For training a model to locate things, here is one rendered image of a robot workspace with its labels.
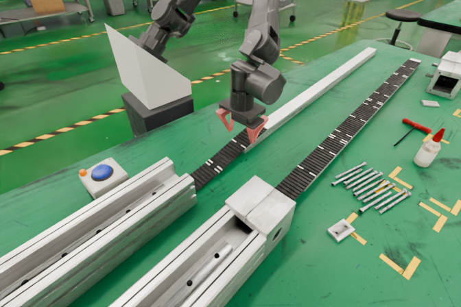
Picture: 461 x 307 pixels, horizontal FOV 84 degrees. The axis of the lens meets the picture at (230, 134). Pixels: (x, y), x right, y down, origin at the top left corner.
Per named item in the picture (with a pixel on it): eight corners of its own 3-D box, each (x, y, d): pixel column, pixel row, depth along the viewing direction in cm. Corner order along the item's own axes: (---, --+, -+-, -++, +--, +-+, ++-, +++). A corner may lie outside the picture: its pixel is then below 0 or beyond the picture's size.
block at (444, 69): (422, 80, 105) (434, 58, 99) (456, 89, 100) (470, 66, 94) (417, 90, 100) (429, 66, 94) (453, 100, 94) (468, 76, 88)
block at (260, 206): (244, 196, 61) (246, 168, 55) (289, 229, 54) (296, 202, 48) (217, 221, 56) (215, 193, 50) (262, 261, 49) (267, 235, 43)
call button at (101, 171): (108, 166, 61) (105, 160, 60) (116, 175, 59) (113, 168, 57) (90, 175, 59) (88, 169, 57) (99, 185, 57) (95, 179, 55)
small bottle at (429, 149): (432, 166, 68) (457, 131, 61) (420, 168, 68) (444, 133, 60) (420, 157, 71) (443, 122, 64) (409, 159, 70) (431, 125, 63)
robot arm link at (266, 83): (270, 50, 62) (252, 27, 55) (308, 66, 55) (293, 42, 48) (241, 91, 63) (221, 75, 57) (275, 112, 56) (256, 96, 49)
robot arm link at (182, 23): (162, 38, 89) (149, 29, 85) (178, 12, 88) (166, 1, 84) (175, 45, 83) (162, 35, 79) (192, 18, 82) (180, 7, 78)
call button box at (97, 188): (117, 173, 66) (110, 155, 63) (137, 194, 61) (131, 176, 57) (86, 190, 62) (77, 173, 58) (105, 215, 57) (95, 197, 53)
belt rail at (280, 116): (366, 53, 128) (368, 46, 126) (374, 55, 126) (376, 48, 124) (234, 146, 74) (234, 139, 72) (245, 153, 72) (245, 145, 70)
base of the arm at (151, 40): (152, 55, 93) (125, 38, 82) (164, 35, 92) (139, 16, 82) (167, 65, 89) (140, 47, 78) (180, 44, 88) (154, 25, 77)
